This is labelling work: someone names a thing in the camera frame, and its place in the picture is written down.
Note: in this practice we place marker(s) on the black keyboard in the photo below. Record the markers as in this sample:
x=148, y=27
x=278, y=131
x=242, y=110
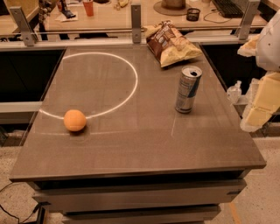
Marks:
x=228, y=9

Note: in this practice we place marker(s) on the black mesh pen cup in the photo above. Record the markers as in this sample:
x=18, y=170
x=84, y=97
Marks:
x=193, y=14

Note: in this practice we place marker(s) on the right metal rail bracket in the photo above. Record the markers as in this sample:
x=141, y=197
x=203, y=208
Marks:
x=242, y=32

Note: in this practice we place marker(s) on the upper cabinet drawer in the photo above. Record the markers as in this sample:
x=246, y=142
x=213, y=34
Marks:
x=140, y=196

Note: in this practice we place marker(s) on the orange plastic cup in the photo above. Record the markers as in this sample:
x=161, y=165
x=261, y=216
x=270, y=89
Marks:
x=89, y=8

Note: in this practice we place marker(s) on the cabinet drawer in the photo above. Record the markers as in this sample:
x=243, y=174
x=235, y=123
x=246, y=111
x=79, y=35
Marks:
x=140, y=196
x=163, y=215

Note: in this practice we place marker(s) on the lower cabinet drawer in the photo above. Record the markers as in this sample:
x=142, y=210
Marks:
x=163, y=215

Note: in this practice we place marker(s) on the metal rail bracket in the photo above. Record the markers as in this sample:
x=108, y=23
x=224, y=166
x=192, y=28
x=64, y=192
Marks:
x=135, y=10
x=242, y=32
x=27, y=33

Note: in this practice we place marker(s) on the tan brimmed hat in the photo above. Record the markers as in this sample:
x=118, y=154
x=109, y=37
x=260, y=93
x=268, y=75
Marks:
x=171, y=7

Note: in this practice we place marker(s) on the middle metal rail bracket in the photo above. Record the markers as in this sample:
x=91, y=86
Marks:
x=135, y=10

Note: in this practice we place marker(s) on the left metal rail bracket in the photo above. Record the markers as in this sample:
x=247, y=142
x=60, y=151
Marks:
x=27, y=33

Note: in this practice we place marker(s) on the silver blue redbull can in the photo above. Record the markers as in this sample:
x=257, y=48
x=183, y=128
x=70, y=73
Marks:
x=187, y=88

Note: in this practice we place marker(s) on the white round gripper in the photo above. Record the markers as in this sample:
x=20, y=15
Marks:
x=269, y=48

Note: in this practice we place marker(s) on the brown yellow chip bag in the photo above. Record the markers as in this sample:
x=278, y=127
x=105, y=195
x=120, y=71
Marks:
x=168, y=44

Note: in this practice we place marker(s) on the orange fruit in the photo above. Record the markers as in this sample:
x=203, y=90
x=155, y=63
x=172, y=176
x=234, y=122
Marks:
x=74, y=120

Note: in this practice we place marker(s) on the clear plastic bottle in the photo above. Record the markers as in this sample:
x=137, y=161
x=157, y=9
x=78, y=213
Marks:
x=234, y=92

